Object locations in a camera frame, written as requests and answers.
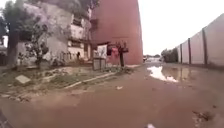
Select small dark tree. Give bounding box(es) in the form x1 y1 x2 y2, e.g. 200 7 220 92
114 40 130 68

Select pale concrete kerb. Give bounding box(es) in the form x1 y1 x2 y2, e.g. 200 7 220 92
61 71 119 90

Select small leafy tree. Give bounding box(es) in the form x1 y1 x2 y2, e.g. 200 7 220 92
24 23 51 68

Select patchy grass ground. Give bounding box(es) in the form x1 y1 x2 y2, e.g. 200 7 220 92
0 64 134 101

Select dark bushes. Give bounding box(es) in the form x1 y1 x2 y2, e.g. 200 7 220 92
160 47 179 64

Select reddish-brown dirt road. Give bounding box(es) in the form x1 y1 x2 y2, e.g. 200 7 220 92
0 61 224 128

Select grey box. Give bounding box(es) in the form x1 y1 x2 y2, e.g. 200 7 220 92
92 57 108 72

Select water puddle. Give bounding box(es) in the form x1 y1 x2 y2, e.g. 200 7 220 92
146 64 193 84

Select large tree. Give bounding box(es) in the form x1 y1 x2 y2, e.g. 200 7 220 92
0 0 38 69

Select hanging laundry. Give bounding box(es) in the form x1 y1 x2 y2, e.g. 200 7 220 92
93 43 121 61

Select weathered pale building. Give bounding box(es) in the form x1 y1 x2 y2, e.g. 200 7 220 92
14 0 98 66

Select red tall building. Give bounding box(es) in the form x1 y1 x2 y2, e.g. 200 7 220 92
89 0 144 66

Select flat stone slab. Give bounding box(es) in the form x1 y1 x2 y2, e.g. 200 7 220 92
14 74 32 85

